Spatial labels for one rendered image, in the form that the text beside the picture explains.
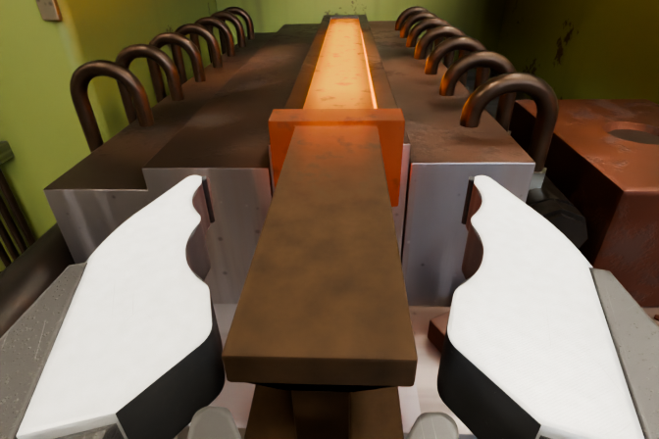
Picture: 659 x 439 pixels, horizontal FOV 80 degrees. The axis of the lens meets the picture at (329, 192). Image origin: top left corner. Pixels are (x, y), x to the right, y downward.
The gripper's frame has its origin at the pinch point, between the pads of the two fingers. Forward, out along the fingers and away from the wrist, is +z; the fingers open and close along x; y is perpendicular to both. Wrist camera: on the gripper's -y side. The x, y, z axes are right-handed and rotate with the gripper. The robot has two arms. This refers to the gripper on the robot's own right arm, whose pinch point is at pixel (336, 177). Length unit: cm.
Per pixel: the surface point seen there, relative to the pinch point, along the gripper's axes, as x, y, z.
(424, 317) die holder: 3.9, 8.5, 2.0
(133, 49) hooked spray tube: -12.3, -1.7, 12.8
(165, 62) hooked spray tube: -10.6, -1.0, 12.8
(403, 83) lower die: 3.9, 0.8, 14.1
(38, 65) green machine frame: -21.5, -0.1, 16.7
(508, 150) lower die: 6.9, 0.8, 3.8
